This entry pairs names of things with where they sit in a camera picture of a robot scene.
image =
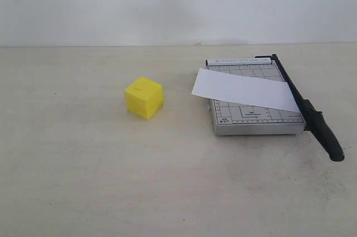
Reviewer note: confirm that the yellow cube block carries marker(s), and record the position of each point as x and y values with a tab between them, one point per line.
144	97

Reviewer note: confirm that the white paper sheet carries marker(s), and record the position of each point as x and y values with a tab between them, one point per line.
244	90

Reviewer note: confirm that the black cutter blade arm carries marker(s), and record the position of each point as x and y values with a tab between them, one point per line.
314	119

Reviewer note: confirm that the grey paper cutter base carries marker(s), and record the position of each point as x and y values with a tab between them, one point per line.
233	119

